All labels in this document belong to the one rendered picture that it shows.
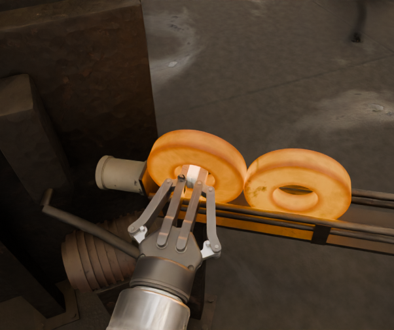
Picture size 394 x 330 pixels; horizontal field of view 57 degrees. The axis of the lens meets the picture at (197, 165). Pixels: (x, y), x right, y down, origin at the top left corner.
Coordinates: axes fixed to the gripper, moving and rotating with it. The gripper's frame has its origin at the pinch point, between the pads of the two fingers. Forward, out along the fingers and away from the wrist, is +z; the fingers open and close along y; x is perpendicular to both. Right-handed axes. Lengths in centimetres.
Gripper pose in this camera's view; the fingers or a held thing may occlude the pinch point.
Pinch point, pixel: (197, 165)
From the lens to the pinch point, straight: 55.2
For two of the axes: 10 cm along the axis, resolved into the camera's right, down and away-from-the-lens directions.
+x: -0.2, -5.8, -8.1
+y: 9.7, 1.8, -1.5
